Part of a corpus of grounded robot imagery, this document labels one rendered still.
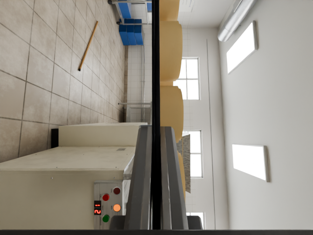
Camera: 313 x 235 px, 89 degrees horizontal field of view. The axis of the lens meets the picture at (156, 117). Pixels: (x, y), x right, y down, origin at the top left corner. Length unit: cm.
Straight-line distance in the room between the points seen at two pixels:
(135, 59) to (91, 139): 411
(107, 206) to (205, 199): 451
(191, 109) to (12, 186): 447
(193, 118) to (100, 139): 371
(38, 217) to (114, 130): 81
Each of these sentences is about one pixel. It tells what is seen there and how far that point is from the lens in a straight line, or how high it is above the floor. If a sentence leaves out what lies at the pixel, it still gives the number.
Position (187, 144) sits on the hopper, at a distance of 156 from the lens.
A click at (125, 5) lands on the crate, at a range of 428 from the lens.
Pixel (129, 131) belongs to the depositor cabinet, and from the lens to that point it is 151.
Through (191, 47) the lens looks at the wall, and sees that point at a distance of 567.
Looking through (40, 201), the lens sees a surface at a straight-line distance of 107.
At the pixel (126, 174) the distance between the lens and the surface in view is 82.
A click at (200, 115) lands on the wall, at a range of 501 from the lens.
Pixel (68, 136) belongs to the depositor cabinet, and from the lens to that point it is 171.
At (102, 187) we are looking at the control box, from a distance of 87.
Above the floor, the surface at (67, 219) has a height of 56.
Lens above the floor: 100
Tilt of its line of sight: level
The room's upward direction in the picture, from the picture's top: 90 degrees clockwise
